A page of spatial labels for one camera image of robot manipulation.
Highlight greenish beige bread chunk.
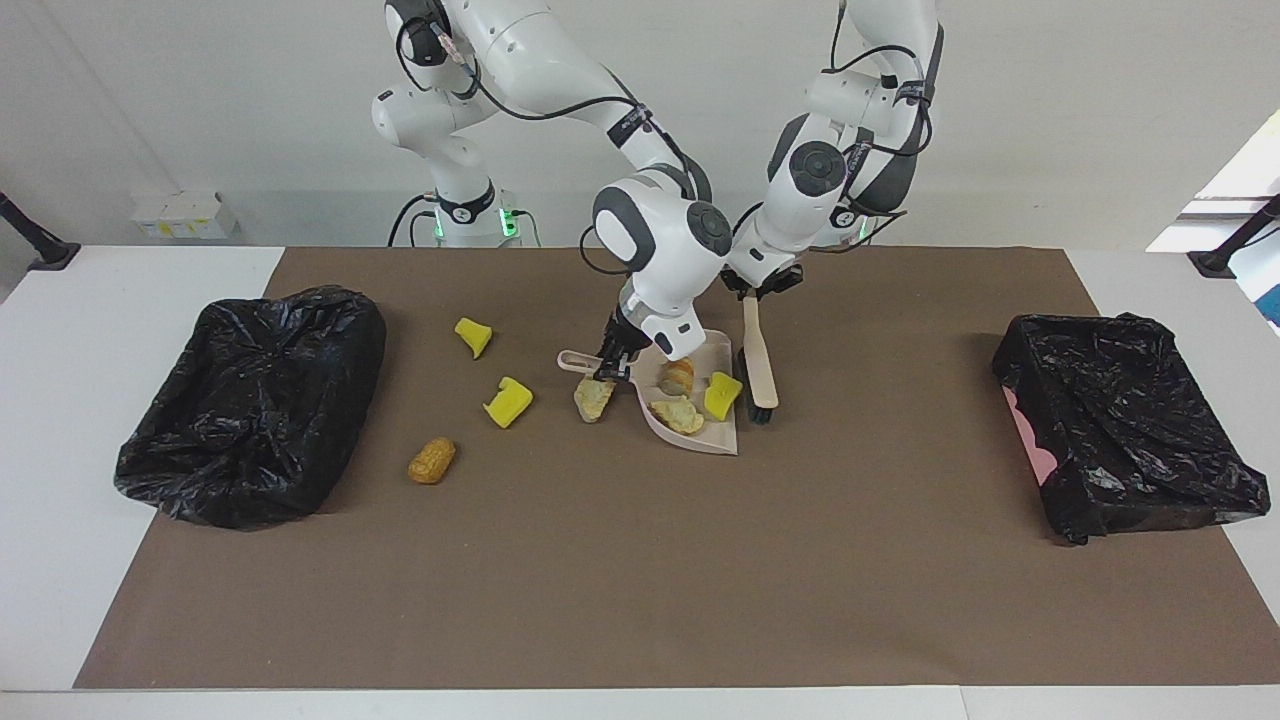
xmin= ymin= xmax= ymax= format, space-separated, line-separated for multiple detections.
xmin=573 ymin=375 xmax=617 ymax=424

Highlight pale beige bread chunk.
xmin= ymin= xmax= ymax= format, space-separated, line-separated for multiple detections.
xmin=648 ymin=395 xmax=707 ymax=437

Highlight beige hand brush black bristles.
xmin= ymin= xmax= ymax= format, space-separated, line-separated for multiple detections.
xmin=741 ymin=293 xmax=780 ymax=426

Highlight yellow sponge chunk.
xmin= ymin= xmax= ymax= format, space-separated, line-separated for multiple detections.
xmin=703 ymin=371 xmax=745 ymax=422

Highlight yellow notched sponge piece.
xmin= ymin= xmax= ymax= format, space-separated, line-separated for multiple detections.
xmin=483 ymin=376 xmax=535 ymax=430

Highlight beige plastic dustpan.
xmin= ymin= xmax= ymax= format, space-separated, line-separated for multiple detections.
xmin=557 ymin=330 xmax=746 ymax=457

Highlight brown croquette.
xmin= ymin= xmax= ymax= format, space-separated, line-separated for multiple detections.
xmin=408 ymin=437 xmax=458 ymax=486

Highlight pink bin with black bag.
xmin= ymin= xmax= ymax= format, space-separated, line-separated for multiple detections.
xmin=991 ymin=312 xmax=1272 ymax=546

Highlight bin wrapped in black bag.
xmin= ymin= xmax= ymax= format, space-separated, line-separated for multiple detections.
xmin=113 ymin=285 xmax=388 ymax=531

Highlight brown paper table mat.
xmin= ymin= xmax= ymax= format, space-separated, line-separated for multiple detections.
xmin=72 ymin=246 xmax=1280 ymax=691

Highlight white side table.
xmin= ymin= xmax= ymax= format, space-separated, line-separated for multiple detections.
xmin=1145 ymin=108 xmax=1280 ymax=253

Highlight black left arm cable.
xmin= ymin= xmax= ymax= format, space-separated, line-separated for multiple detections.
xmin=735 ymin=0 xmax=946 ymax=256

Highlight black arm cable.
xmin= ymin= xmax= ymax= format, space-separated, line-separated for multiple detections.
xmin=395 ymin=15 xmax=713 ymax=276
xmin=735 ymin=0 xmax=946 ymax=256

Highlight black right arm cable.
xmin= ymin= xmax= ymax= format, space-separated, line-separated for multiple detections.
xmin=395 ymin=15 xmax=713 ymax=276

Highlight black camera stand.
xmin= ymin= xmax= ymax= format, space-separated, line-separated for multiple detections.
xmin=1187 ymin=193 xmax=1280 ymax=279
xmin=0 ymin=190 xmax=81 ymax=272

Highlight white wall outlet box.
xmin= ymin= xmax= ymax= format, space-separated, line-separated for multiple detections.
xmin=130 ymin=191 xmax=239 ymax=241

